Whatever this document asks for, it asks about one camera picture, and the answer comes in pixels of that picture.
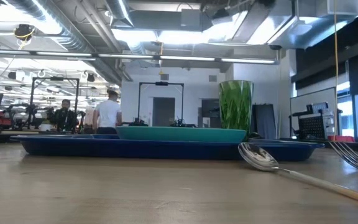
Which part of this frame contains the teal plastic plate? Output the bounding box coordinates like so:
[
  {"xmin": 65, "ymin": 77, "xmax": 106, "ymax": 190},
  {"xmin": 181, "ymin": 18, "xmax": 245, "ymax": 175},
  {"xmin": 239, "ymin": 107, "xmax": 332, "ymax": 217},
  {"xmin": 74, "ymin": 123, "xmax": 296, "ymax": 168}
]
[{"xmin": 116, "ymin": 126, "xmax": 247, "ymax": 144}]

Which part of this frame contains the green translucent cup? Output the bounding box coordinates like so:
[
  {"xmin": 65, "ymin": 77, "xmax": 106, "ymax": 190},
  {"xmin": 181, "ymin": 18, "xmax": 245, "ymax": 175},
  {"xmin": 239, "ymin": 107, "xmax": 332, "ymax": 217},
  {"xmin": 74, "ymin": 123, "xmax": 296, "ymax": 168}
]
[{"xmin": 218, "ymin": 80, "xmax": 254, "ymax": 141}]

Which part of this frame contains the blue plastic tray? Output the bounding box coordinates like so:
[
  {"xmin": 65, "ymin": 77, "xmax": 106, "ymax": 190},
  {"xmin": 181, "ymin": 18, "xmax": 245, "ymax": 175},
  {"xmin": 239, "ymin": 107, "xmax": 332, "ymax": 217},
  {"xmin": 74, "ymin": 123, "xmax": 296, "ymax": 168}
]
[{"xmin": 10, "ymin": 134, "xmax": 325, "ymax": 162}]

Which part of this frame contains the orange-handled metal spoon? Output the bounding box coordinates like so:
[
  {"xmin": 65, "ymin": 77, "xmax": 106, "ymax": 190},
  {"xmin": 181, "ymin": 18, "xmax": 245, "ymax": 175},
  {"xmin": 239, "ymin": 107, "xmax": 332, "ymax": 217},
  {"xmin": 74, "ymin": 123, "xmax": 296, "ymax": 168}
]
[{"xmin": 237, "ymin": 142, "xmax": 358, "ymax": 208}]

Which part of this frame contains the orange-handled metal fork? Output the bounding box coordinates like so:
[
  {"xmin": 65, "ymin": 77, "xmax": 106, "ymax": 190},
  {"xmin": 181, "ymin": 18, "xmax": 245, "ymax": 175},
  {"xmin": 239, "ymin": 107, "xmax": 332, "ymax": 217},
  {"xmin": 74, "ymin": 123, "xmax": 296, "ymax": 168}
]
[{"xmin": 329, "ymin": 141, "xmax": 358, "ymax": 174}]

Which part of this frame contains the person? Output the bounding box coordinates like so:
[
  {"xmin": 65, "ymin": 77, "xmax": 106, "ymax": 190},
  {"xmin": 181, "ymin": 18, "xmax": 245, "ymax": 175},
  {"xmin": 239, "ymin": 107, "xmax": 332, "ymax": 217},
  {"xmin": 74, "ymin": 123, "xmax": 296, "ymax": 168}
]
[
  {"xmin": 47, "ymin": 98, "xmax": 79, "ymax": 133},
  {"xmin": 91, "ymin": 88, "xmax": 123, "ymax": 135}
]

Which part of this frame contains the long ceiling light strip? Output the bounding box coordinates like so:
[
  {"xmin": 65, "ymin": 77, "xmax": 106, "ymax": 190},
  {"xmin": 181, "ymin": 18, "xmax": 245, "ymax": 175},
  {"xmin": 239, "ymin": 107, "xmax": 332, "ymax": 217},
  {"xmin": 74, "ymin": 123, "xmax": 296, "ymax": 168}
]
[{"xmin": 0, "ymin": 48, "xmax": 280, "ymax": 65}]

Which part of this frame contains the grey fabric panel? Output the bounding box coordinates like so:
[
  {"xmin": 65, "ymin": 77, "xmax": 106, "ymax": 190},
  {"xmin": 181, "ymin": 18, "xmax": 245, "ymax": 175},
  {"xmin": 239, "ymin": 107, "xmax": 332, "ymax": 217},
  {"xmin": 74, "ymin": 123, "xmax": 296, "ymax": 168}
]
[{"xmin": 252, "ymin": 104, "xmax": 277, "ymax": 140}]

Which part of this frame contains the white board panel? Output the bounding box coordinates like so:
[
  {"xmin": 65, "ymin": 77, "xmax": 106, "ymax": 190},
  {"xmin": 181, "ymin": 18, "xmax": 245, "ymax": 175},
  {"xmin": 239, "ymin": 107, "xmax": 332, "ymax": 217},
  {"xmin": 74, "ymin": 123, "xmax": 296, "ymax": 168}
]
[{"xmin": 290, "ymin": 86, "xmax": 337, "ymax": 139}]

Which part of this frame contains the small white pot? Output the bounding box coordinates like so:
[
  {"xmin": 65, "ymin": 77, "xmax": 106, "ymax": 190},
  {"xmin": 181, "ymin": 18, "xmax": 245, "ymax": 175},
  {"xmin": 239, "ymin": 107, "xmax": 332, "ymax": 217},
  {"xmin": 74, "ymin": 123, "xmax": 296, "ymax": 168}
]
[{"xmin": 39, "ymin": 119, "xmax": 53, "ymax": 132}]

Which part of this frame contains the black perforated cart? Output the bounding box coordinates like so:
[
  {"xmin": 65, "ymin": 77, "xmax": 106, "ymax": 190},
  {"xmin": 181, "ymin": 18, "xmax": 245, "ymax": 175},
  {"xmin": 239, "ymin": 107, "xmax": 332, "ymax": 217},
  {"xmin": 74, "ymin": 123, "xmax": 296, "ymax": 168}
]
[{"xmin": 290, "ymin": 101, "xmax": 343, "ymax": 141}]

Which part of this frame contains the red bin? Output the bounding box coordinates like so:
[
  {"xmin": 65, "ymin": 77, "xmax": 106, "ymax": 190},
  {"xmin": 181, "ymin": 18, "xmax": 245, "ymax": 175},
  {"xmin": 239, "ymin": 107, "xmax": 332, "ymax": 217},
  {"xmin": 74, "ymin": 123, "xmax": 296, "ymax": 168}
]
[{"xmin": 327, "ymin": 135, "xmax": 356, "ymax": 143}]

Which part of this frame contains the black gantry frame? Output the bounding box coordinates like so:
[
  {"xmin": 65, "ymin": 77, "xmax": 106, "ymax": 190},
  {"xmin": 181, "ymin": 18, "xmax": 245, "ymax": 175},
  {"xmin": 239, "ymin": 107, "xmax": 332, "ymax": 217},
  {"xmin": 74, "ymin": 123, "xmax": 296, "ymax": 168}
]
[
  {"xmin": 137, "ymin": 81, "xmax": 185, "ymax": 127},
  {"xmin": 29, "ymin": 77, "xmax": 81, "ymax": 133}
]

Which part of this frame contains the silver ventilation duct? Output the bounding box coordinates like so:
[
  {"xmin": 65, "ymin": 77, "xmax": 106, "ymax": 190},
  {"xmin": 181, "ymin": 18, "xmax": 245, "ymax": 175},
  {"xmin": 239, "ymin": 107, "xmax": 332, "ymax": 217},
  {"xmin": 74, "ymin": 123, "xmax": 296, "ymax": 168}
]
[{"xmin": 4, "ymin": 0, "xmax": 124, "ymax": 85}]

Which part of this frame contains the yellow hanging power cable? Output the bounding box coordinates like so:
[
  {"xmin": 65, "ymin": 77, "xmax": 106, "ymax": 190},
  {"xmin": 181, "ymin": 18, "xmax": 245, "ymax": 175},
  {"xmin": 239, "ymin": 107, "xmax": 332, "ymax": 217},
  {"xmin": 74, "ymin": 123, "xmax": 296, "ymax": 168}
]
[{"xmin": 333, "ymin": 0, "xmax": 340, "ymax": 141}]

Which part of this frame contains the black ceiling cable reel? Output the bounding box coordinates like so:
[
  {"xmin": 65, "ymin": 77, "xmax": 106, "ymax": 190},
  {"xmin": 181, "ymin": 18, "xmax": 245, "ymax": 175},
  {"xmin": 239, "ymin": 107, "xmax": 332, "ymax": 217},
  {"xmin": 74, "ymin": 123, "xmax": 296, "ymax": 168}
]
[{"xmin": 13, "ymin": 24, "xmax": 35, "ymax": 42}]

